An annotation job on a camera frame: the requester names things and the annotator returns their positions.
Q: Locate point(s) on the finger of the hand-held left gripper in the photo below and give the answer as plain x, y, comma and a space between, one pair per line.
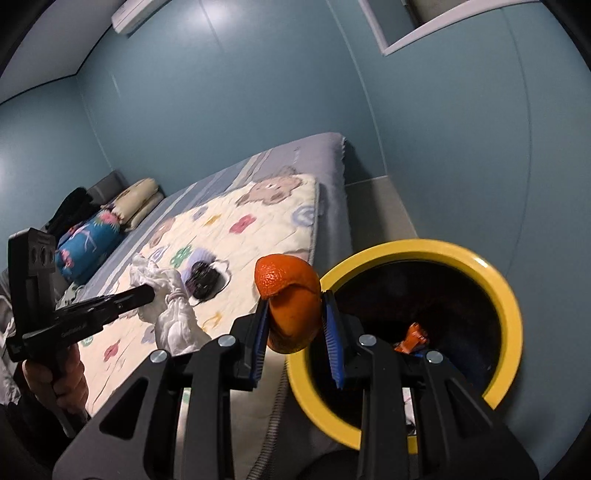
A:
134, 297

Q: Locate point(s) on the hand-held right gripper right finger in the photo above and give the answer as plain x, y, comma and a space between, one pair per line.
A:
330, 341

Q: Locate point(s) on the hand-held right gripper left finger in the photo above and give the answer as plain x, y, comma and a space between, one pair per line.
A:
261, 341

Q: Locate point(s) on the white tissue bundle lilac band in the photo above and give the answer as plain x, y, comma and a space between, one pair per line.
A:
178, 318

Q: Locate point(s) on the orange peel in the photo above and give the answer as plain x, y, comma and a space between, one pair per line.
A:
291, 300

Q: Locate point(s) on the orange snack wrapper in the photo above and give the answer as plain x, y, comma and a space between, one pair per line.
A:
411, 339

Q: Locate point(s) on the yellow trash bin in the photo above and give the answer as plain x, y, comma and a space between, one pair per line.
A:
461, 251

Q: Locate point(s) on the person's left forearm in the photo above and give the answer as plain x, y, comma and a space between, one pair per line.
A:
27, 443

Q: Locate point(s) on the person's left hand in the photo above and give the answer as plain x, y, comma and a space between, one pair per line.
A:
71, 383

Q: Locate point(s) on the blue floral pillow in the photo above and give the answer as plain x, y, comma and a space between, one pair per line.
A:
87, 244

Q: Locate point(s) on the black crumpled plastic bag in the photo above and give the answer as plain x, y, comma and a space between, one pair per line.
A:
205, 279

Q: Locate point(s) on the lilac foam fruit net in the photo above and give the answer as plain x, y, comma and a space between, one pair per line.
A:
198, 256

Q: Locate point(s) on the black clothing pile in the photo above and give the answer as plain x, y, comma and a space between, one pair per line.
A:
74, 207

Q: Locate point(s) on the beige folded blanket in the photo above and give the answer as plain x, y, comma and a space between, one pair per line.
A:
138, 198

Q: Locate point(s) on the grey padded headboard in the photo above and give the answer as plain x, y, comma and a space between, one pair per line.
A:
106, 184

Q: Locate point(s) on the cream bear printed quilt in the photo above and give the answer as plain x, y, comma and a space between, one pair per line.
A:
258, 221

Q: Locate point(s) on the white air conditioner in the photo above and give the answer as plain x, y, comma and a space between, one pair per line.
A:
138, 14

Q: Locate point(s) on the white window frame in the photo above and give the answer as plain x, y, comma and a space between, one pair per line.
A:
401, 41

